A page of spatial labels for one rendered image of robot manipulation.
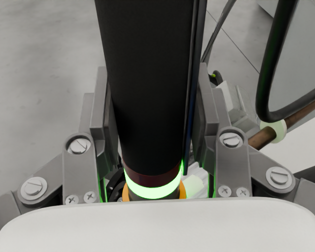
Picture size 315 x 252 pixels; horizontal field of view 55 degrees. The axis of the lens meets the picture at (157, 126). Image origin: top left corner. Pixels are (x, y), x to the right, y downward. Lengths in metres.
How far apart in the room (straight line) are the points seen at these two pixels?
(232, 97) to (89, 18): 2.77
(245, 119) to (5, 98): 2.18
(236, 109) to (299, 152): 0.14
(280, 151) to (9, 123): 2.04
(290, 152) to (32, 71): 2.41
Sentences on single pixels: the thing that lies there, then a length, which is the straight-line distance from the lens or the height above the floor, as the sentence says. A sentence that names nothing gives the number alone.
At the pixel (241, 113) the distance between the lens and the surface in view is 0.65.
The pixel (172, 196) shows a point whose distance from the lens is 0.19.
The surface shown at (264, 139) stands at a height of 1.40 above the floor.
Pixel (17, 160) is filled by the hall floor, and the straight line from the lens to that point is 2.16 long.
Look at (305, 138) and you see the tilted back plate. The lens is 0.61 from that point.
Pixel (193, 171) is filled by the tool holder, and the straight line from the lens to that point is 0.25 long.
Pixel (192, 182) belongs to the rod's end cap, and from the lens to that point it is 0.24.
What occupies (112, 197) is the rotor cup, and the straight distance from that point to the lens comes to 0.46.
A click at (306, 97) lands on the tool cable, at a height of 1.41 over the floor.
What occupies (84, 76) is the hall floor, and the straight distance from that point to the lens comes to 2.59.
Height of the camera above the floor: 1.61
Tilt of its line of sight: 49 degrees down
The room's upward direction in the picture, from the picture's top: 1 degrees counter-clockwise
